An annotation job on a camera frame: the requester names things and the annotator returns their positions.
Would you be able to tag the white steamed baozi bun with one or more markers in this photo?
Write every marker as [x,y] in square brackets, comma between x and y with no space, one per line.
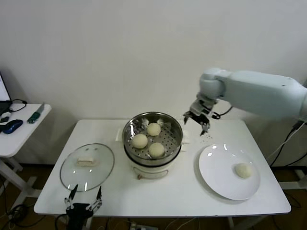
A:
[153,129]
[243,170]
[156,150]
[139,141]

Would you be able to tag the white side table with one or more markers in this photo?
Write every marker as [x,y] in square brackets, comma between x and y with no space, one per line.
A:
[21,134]

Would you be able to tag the white round plate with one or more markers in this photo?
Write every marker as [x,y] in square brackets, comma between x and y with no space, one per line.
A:
[216,172]

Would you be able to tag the black laptop computer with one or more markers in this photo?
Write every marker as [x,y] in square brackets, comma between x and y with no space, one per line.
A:
[3,105]

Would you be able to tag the dark crumb specks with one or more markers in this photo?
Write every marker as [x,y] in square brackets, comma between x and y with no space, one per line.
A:
[208,137]

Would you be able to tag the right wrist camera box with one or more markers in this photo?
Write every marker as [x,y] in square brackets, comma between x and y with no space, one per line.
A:
[200,106]

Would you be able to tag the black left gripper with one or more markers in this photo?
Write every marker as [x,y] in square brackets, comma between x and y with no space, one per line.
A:
[78,213]

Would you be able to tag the white table leg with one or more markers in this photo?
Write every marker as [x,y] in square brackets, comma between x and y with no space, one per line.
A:
[88,224]
[230,224]

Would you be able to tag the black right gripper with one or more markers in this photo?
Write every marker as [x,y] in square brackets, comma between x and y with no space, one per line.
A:
[200,117]

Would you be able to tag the white power strip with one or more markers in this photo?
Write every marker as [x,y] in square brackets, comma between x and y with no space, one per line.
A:
[139,226]

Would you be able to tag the white electric cooker pot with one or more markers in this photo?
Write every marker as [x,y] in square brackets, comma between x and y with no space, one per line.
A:
[148,173]

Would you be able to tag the white stand base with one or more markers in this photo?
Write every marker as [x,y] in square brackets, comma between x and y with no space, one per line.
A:
[289,185]

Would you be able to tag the stainless steel steamer basket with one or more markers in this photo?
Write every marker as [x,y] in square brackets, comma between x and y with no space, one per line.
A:
[168,143]

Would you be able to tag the glass pot lid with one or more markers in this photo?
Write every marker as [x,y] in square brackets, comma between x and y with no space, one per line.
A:
[100,158]

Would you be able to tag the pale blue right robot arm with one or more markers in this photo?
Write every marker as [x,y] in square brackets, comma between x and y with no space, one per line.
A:
[259,93]

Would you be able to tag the blue computer mouse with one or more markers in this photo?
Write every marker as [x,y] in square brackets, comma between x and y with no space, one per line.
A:
[13,126]

